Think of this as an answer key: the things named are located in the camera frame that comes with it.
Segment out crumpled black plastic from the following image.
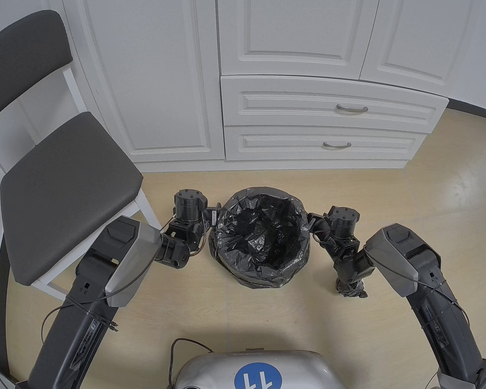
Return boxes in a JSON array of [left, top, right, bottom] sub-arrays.
[[335, 279, 368, 300]]

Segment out black cable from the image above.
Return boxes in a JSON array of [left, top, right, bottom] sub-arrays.
[[168, 338, 215, 386], [403, 274, 471, 333], [40, 294, 120, 345]]

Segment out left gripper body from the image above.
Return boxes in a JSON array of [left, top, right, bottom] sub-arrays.
[[205, 203, 222, 230]]

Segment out black plastic bag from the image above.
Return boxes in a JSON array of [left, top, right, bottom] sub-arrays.
[[208, 187, 312, 290]]

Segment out white chair grey cushions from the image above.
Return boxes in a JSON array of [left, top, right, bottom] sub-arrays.
[[0, 10, 163, 303]]

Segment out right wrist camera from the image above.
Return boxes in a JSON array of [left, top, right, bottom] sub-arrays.
[[307, 212, 331, 243]]

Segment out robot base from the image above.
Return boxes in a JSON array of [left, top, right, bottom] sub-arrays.
[[174, 349, 345, 389]]

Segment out white wardrobe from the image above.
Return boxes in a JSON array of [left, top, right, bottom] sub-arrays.
[[57, 0, 486, 173]]

